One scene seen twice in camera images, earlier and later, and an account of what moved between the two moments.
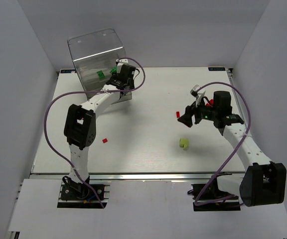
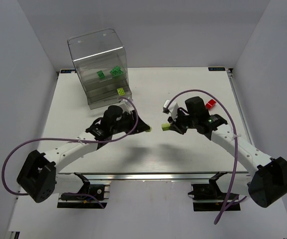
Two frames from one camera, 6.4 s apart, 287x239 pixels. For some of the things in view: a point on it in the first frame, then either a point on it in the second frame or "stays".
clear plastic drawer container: x=95 y=55 stays
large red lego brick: x=210 y=104 stays
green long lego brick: x=115 y=69 stays
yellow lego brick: x=184 y=143 → x=165 y=126
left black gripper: x=115 y=81 → x=132 y=122
